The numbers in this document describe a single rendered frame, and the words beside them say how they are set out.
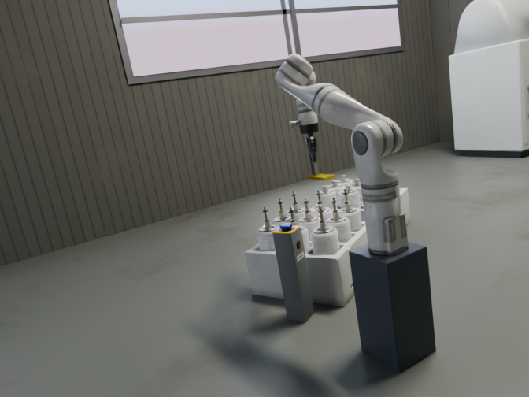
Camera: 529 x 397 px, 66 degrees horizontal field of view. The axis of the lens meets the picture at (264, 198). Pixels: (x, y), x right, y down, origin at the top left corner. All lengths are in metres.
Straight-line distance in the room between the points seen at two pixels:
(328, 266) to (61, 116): 2.21
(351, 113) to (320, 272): 0.59
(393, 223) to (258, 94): 2.62
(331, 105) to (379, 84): 3.24
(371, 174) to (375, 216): 0.11
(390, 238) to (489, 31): 2.89
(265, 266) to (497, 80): 2.64
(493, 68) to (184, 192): 2.56
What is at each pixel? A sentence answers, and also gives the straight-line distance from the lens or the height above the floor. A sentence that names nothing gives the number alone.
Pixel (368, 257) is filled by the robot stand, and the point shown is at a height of 0.30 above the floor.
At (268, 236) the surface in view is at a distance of 1.55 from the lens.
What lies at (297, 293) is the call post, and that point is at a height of 0.11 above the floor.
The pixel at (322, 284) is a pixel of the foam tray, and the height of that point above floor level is 0.08.
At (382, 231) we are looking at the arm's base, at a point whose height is 0.36.
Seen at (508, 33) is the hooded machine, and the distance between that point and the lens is 3.69.
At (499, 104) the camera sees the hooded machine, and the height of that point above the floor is 0.42.
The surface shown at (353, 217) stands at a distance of 1.64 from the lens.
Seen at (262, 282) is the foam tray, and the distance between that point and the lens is 1.60.
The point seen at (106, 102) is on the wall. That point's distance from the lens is 3.13.
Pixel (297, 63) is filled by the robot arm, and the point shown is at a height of 0.82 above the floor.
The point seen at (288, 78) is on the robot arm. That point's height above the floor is 0.78.
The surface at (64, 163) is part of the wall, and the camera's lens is 3.09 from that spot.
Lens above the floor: 0.71
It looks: 12 degrees down
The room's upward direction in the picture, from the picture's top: 10 degrees counter-clockwise
